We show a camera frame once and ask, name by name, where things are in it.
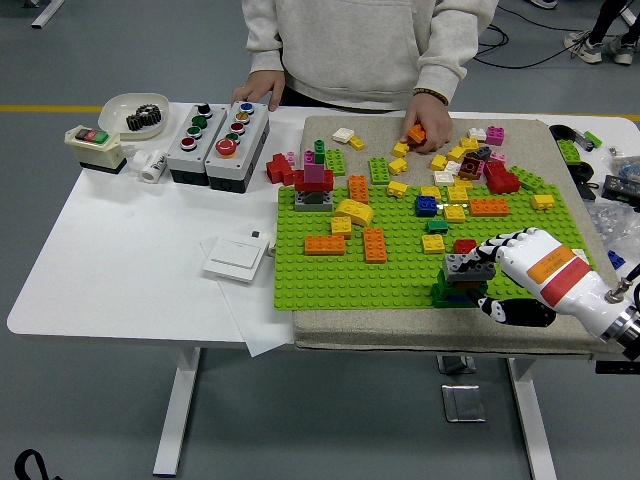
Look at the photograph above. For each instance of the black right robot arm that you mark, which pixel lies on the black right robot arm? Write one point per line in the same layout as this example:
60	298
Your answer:
622	327

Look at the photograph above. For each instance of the white square plate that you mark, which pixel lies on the white square plate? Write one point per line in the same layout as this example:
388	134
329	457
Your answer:
579	253

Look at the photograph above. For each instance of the yellow curved brick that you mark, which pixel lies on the yellow curved brick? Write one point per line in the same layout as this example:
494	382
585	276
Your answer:
355	211

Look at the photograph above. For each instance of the green studded baseplate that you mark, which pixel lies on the green studded baseplate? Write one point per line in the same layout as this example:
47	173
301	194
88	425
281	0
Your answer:
400	280

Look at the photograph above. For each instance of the black gear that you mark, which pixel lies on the black gear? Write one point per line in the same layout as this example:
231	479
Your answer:
144	117

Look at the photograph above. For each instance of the person's left forearm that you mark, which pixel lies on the person's left forearm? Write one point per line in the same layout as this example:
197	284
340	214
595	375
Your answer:
445	60

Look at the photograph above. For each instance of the grey four-button box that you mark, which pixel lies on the grey four-button box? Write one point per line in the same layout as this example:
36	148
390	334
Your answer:
180	155

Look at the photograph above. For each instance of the clear bag blue parts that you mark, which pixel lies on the clear bag blue parts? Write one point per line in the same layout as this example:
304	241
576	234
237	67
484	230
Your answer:
627	165

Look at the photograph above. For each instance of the dark green small brick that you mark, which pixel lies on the dark green small brick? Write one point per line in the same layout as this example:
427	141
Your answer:
437	226

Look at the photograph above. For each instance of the silver black tool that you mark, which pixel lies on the silver black tool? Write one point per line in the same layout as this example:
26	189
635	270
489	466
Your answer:
582	139

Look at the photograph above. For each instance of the red stepped brick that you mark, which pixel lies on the red stepped brick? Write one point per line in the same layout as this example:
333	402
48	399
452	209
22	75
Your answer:
277	170

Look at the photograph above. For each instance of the red wide brick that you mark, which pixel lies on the red wide brick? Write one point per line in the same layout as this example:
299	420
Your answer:
300	181

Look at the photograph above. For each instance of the dark grey brick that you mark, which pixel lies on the dark grey brick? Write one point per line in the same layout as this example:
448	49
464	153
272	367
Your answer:
482	152

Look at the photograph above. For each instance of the white square brick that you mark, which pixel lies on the white square brick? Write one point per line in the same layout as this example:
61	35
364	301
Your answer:
476	133
452	167
445	178
343	134

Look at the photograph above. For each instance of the white table foot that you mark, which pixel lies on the white table foot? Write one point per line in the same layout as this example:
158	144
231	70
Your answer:
47	14

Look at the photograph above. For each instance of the white dish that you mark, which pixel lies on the white dish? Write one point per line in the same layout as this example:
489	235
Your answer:
112	117

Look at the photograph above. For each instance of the blue square brick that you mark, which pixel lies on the blue square brick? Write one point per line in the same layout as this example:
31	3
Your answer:
427	206

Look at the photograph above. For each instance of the brown square brick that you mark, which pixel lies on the brown square brick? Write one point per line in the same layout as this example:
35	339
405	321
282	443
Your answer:
471	167

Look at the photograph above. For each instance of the green long brick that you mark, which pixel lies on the green long brick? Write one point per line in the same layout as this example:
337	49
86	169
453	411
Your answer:
336	162
532	179
380	170

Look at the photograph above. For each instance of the red rounded brick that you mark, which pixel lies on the red rounded brick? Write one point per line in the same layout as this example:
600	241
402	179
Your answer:
505	182

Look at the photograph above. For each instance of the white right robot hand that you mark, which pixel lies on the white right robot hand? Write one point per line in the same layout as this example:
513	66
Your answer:
542	262

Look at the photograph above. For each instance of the grey emergency stop box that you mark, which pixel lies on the grey emergency stop box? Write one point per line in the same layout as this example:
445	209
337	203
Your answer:
247	145

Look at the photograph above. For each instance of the green narrow brick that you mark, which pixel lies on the green narrow brick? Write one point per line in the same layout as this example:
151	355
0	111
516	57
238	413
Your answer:
320	148

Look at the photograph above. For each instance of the metal floor plate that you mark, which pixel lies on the metal floor plate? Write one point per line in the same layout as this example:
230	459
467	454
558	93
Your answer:
464	402

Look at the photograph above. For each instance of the white sneaker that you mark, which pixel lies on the white sneaker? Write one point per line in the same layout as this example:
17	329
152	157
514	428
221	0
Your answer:
585	47
624	50

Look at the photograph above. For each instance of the yellow narrow brick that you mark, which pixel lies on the yellow narrow brick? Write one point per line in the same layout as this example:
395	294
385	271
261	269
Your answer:
357	143

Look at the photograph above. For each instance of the grey long brick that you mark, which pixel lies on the grey long brick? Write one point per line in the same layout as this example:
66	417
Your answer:
455	266

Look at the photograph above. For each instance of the yellow square brick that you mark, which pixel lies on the yellow square brick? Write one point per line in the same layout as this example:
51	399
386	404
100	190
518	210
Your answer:
400	149
469	143
342	227
431	191
398	166
457	195
457	154
455	214
439	161
433	244
465	183
397	188
543	201

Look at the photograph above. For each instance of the metal floor box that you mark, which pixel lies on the metal floor box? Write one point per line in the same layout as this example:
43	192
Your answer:
456	364

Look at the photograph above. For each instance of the small pink brick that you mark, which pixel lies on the small pink brick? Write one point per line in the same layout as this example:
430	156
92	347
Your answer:
291	157

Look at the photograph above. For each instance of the pink tall brick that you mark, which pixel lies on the pink tall brick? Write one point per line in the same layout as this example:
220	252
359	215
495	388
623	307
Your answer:
315	173

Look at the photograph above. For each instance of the green stacked bricks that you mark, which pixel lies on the green stacked bricks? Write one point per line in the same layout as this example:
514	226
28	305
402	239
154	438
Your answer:
441	296

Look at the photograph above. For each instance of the magenta brick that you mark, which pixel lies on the magenta brick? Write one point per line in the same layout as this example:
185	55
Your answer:
495	136

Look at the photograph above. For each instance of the orange long brick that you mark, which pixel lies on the orange long brick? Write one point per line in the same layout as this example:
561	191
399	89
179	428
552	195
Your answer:
489	207
325	245
375	246
416	134
359	189

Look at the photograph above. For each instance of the person's left hand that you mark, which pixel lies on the person's left hand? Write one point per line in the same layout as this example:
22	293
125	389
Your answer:
437	122

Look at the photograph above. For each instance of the cream switch box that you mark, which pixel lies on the cream switch box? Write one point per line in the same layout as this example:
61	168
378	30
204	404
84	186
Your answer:
95	145

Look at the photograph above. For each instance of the black table control panel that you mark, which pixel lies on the black table control panel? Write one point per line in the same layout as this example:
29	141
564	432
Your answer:
617	366

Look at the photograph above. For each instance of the background person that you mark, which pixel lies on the background person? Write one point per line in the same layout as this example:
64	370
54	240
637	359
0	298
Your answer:
600	25

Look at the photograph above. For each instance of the white table leg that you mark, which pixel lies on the white table leg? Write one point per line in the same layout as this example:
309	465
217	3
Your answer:
175	410
535	425

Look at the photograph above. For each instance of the black electronic box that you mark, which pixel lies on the black electronic box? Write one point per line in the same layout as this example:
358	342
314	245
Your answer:
620	185

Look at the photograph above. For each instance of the clear plastic bag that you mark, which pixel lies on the clear plastic bag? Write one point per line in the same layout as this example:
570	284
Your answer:
615	225

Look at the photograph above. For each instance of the person's right forearm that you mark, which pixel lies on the person's right forearm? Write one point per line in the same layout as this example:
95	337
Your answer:
265	50

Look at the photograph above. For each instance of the white wall switch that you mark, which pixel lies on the white wall switch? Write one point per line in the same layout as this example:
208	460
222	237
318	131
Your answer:
232	260

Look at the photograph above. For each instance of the white pipe fitting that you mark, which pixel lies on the white pipe fitting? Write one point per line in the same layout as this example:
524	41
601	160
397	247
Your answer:
152	167

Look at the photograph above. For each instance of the white paper sheet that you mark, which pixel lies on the white paper sheet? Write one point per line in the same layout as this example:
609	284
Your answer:
260	330

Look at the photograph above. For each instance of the small blue brick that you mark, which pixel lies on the small blue brick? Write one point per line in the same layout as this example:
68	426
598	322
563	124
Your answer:
616	259

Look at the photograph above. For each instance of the grey square brick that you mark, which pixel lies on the grey square brick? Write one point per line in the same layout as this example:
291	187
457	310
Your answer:
300	205

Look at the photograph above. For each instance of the red square brick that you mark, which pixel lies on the red square brick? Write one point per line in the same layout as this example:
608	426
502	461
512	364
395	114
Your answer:
464	246

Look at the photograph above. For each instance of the dark orange square brick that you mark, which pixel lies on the dark orange square brick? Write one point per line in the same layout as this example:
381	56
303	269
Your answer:
465	285

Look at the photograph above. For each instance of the person's right hand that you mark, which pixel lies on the person's right hand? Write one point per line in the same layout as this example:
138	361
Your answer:
262	82

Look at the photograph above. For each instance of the blue flat brick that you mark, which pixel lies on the blue flat brick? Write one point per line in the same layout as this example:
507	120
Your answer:
460	299

